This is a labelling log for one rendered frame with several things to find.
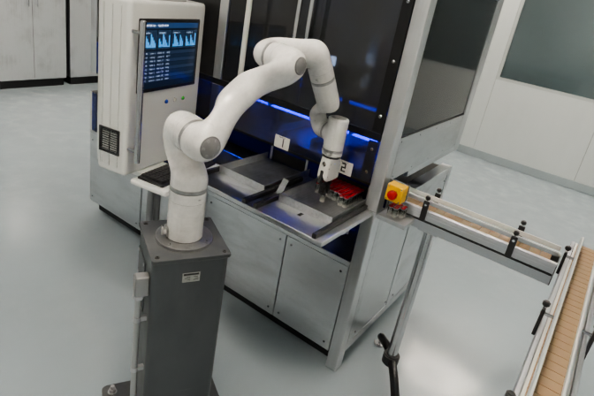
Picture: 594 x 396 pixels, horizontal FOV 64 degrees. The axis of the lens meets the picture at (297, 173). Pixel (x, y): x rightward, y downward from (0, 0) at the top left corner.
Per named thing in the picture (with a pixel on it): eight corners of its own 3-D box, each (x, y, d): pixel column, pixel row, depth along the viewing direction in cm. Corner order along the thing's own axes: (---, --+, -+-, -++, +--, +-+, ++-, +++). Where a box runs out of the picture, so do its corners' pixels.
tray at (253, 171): (267, 157, 240) (268, 151, 239) (308, 176, 227) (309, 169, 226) (218, 171, 213) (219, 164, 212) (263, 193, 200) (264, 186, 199)
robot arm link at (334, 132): (316, 144, 194) (332, 152, 188) (323, 113, 190) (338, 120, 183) (331, 142, 200) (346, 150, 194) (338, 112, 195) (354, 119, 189)
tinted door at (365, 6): (298, 104, 214) (322, -36, 193) (383, 134, 193) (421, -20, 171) (297, 105, 214) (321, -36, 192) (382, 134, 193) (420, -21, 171)
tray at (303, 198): (322, 181, 223) (323, 175, 222) (370, 202, 210) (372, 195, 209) (277, 200, 196) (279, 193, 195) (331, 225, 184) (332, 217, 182)
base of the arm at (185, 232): (161, 255, 150) (164, 202, 143) (150, 224, 165) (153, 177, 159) (219, 249, 159) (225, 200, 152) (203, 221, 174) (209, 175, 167)
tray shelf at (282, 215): (258, 157, 243) (259, 155, 242) (379, 210, 209) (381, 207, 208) (187, 178, 205) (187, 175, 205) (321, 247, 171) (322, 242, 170)
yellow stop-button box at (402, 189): (391, 194, 202) (395, 178, 200) (407, 201, 199) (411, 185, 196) (383, 199, 196) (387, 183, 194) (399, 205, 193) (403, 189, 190)
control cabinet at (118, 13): (165, 141, 260) (176, -11, 231) (194, 151, 253) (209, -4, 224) (92, 165, 216) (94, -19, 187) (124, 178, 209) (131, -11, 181)
